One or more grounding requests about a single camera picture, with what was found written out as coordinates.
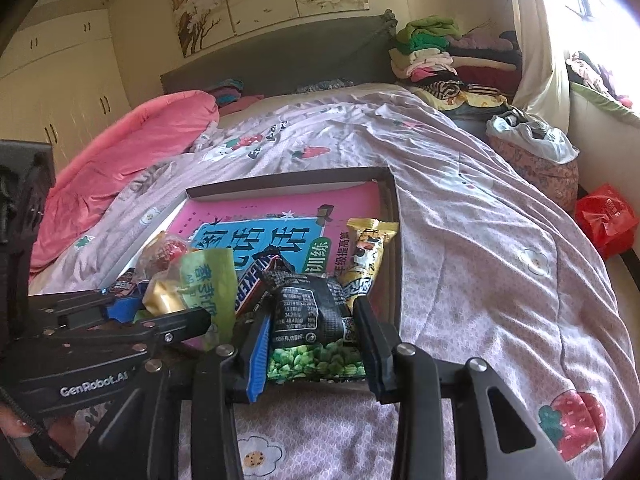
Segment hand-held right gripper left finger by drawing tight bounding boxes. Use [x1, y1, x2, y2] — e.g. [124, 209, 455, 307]
[66, 311, 274, 480]

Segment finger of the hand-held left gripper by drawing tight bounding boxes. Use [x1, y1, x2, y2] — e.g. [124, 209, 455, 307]
[26, 290, 147, 331]
[29, 306, 213, 349]

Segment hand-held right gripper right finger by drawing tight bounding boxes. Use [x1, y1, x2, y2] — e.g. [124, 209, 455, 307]
[352, 296, 577, 480]

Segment blue cookie packet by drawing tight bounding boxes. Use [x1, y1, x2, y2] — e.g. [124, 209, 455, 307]
[102, 272, 151, 306]

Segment green label pastry packet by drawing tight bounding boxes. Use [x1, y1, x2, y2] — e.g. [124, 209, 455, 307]
[142, 247, 238, 353]

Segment black green pea packet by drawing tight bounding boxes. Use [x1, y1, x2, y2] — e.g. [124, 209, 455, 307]
[262, 260, 368, 385]

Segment red label pastry packet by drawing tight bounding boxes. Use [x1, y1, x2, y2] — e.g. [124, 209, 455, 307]
[135, 232, 193, 281]

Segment brown chocolate bar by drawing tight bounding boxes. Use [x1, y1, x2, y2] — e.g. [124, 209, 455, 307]
[234, 247, 288, 317]

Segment yellow tube snack packet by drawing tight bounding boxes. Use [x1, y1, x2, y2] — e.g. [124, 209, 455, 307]
[334, 217, 400, 313]

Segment person's left hand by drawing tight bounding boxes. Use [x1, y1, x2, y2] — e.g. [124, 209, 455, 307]
[0, 400, 46, 453]

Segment strawberry printed blanket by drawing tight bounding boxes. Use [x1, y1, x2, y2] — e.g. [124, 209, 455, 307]
[27, 82, 640, 480]

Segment pink quilt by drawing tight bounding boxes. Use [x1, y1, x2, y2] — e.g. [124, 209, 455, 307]
[30, 90, 221, 273]

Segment pink book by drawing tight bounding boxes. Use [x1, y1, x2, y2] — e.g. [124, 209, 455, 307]
[167, 181, 396, 281]

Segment cream wardrobe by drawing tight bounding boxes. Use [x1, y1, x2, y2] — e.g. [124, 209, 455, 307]
[0, 7, 133, 171]

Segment pink teal pillow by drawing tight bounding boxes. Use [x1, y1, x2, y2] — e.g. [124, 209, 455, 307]
[206, 78, 265, 113]

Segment floral cloth bag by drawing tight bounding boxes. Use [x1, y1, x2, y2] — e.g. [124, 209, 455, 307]
[487, 132, 581, 213]

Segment red plastic bag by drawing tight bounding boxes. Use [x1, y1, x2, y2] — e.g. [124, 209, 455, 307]
[574, 183, 640, 260]

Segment dark patterned cloth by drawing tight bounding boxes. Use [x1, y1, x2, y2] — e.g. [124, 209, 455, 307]
[295, 77, 355, 94]

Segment grey bed headboard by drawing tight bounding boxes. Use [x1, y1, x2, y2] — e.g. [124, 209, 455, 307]
[160, 10, 398, 98]

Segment pile of folded clothes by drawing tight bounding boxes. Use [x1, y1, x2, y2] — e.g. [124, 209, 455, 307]
[389, 17, 523, 121]

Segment cream curtain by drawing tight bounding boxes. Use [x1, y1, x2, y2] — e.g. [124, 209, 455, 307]
[507, 0, 573, 128]

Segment clothes on window sill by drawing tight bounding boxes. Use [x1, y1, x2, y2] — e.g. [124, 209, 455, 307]
[565, 51, 640, 111]

